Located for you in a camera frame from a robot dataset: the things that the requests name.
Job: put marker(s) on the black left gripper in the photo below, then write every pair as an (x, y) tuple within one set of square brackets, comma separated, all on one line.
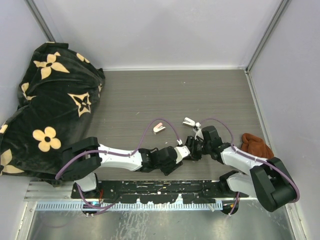
[(173, 166)]

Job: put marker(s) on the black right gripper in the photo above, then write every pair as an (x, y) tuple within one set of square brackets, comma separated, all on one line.
[(190, 142)]

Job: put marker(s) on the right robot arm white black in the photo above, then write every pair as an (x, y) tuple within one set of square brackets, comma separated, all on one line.
[(267, 180)]

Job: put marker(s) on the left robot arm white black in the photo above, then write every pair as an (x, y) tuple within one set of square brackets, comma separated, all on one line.
[(82, 158)]

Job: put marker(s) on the white staple remover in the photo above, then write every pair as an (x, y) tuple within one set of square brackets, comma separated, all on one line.
[(189, 122)]

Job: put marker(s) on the brown cloth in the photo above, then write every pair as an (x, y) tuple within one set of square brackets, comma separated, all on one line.
[(255, 146)]

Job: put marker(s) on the black floral blanket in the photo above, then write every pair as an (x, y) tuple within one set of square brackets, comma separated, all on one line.
[(57, 98)]

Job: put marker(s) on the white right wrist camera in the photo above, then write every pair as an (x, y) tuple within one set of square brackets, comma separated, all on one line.
[(198, 131)]

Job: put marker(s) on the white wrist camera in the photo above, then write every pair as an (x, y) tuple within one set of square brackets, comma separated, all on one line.
[(198, 131), (182, 152)]

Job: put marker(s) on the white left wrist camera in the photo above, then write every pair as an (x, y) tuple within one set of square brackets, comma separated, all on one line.
[(182, 152)]

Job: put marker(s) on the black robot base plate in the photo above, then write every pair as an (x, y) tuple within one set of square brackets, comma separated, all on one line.
[(159, 191)]

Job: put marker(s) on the white slotted cable duct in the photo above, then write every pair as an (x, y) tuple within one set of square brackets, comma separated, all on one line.
[(176, 206)]

